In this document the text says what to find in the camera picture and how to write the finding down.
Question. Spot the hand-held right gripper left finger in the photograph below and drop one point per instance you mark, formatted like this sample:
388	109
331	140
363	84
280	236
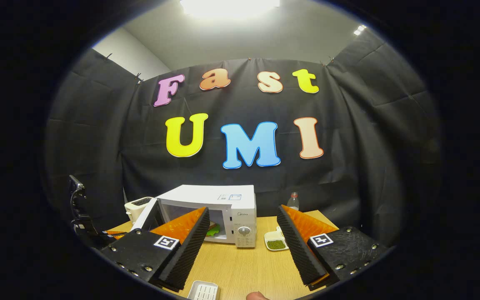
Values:
190	250

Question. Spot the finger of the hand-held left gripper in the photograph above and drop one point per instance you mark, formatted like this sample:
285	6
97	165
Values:
115	234

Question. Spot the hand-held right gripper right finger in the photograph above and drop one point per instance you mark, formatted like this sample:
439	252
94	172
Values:
298	250

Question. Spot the white microwave oven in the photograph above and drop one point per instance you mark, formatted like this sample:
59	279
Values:
206	193

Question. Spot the white divided dish of beans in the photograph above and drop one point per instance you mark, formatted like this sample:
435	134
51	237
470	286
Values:
275	241

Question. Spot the white toaster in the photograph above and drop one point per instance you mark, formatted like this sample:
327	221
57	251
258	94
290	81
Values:
133	208

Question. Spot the white ribbed plate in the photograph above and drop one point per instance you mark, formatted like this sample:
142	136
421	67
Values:
202	290

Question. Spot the clear plastic water bottle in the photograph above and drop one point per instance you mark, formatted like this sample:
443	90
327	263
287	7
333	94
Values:
293	203

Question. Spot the black backdrop cloth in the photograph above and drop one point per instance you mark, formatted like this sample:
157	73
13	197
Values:
348	166

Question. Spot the small ceiling light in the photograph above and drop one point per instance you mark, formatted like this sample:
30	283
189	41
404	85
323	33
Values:
359	30

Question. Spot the large ceiling light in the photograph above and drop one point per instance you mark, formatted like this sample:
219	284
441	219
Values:
229	7

